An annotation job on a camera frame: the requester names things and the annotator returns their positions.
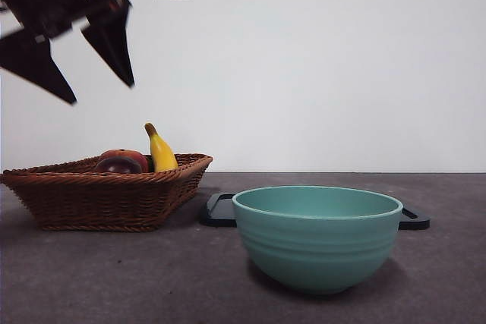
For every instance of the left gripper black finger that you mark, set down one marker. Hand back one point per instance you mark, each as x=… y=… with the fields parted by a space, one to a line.
x=34 y=66
x=114 y=43

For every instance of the dark purple plum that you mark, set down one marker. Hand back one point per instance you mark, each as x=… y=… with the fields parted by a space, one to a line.
x=117 y=166

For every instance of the teal ceramic bowl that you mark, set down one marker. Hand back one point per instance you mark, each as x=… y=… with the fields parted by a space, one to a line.
x=315 y=248

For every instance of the red orange peach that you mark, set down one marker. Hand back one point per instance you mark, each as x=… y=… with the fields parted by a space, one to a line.
x=129 y=155

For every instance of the yellow banana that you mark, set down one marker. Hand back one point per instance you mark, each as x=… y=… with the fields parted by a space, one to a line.
x=162 y=157

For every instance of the brown wicker basket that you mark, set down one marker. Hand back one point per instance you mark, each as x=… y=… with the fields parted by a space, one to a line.
x=95 y=202

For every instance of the black rectangular tray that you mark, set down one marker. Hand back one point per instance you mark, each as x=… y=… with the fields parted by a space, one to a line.
x=218 y=217

